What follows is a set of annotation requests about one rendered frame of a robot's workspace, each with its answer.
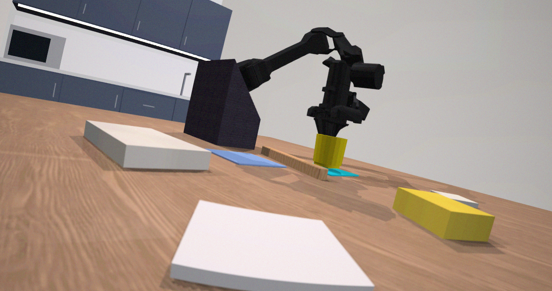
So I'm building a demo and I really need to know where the white flat box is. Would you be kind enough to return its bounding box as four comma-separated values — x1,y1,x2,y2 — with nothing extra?
84,120,212,170
170,200,375,291

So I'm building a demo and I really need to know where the white flat square pad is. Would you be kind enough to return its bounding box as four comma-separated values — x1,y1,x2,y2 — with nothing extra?
430,190,479,208

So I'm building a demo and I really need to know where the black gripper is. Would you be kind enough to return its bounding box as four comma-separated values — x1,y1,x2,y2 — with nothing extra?
307,82,363,137

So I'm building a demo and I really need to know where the yellow cup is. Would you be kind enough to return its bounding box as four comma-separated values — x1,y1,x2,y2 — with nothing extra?
313,134,347,169

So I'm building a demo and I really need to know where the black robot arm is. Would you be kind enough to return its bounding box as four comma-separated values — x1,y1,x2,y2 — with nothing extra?
237,27,385,120

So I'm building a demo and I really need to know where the light brown wooden bar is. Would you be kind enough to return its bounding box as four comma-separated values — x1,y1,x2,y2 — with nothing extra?
261,146,328,180

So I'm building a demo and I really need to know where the yellow rectangular block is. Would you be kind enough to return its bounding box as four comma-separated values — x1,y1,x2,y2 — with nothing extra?
392,187,495,242

